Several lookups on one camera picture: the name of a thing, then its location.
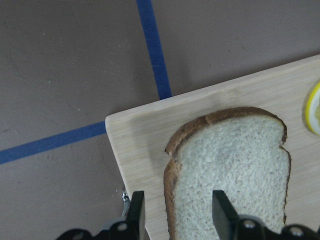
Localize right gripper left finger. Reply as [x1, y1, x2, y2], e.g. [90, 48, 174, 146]
[125, 190, 146, 240]

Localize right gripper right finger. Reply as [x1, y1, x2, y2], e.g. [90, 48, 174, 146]
[212, 190, 240, 240]

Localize white bread slice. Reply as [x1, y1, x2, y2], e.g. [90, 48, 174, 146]
[163, 107, 291, 240]

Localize bamboo cutting board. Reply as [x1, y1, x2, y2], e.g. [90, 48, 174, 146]
[105, 56, 320, 240]

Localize lemon slice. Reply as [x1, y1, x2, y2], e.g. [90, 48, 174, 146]
[303, 81, 320, 136]

